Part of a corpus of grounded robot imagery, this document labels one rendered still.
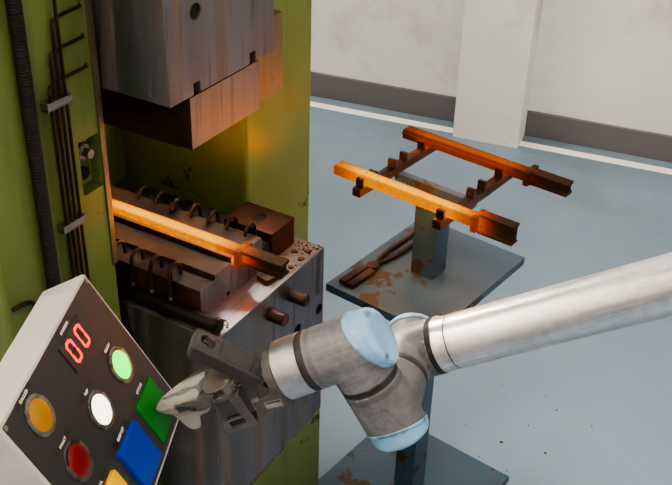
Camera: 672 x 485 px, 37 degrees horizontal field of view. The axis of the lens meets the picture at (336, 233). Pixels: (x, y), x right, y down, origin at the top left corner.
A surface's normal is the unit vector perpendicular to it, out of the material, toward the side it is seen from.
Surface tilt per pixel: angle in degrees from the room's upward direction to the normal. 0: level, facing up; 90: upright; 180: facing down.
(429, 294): 0
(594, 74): 90
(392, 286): 0
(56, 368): 60
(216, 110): 90
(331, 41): 90
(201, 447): 90
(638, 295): 67
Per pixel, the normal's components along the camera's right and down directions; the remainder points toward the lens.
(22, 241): 0.86, 0.29
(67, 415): 0.88, -0.36
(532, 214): 0.03, -0.85
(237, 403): -0.10, 0.52
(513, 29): -0.36, 0.48
